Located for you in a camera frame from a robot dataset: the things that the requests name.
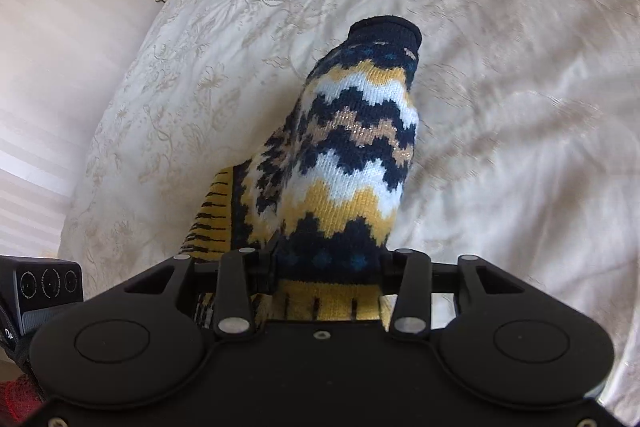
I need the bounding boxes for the cream floral bedspread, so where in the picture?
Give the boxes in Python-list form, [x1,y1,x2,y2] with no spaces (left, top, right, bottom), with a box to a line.
[60,0,639,424]

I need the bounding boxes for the navy yellow patterned knit sweater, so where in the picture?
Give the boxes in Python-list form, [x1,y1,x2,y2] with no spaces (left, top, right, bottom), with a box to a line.
[181,15,422,322]

